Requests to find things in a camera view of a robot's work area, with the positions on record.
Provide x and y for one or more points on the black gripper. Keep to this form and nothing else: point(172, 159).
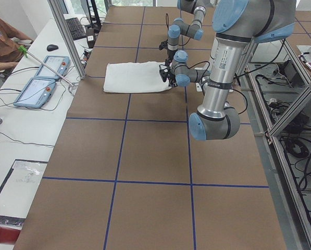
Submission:
point(170, 75)
point(168, 55)

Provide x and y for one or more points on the white long-sleeve printed shirt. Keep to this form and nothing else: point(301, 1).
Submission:
point(134, 78)

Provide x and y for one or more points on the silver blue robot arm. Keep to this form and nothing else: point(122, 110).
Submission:
point(179, 27)
point(236, 23)

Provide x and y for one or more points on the black box with label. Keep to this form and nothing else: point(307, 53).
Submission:
point(90, 37)

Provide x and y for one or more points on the black keyboard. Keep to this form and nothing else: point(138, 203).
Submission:
point(76, 28)

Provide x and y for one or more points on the upper blue teach pendant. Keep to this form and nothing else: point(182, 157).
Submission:
point(59, 63)

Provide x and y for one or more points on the blue teach pendant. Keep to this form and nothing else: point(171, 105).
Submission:
point(59, 63)
point(36, 93)

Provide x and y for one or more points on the black computer mouse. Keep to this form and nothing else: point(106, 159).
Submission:
point(52, 47)

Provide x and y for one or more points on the lower blue teach pendant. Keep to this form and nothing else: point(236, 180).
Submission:
point(36, 93)

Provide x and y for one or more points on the metal rod with tag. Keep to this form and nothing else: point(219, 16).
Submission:
point(25, 52)

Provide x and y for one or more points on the person in brown shirt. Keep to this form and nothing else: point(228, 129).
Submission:
point(9, 53)

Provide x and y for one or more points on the clear plastic sheet sleeve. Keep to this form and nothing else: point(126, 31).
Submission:
point(18, 189)

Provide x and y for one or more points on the red cylinder object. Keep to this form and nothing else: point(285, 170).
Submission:
point(8, 235)

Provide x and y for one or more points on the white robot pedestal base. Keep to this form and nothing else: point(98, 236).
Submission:
point(202, 86)

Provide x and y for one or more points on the aluminium frame post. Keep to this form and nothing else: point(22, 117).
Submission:
point(67, 37)

